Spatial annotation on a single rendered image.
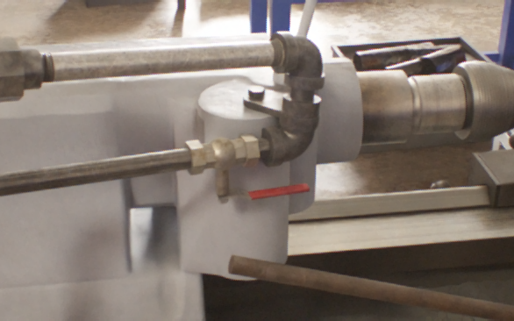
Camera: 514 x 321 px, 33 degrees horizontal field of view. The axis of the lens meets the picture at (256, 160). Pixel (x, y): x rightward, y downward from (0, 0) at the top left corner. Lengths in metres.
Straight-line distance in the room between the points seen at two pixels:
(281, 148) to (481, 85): 0.28
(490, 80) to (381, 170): 2.11
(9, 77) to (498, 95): 0.52
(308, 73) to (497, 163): 0.62
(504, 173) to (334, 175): 1.74
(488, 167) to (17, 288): 0.72
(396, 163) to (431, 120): 2.16
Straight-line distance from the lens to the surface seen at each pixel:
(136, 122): 0.82
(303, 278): 0.78
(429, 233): 1.20
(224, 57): 0.69
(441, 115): 0.93
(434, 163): 3.11
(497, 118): 0.94
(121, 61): 0.66
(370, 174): 3.00
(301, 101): 0.74
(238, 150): 0.73
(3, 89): 0.63
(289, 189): 0.77
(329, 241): 1.16
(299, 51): 0.72
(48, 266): 0.86
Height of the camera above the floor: 1.49
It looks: 29 degrees down
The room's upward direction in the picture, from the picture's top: straight up
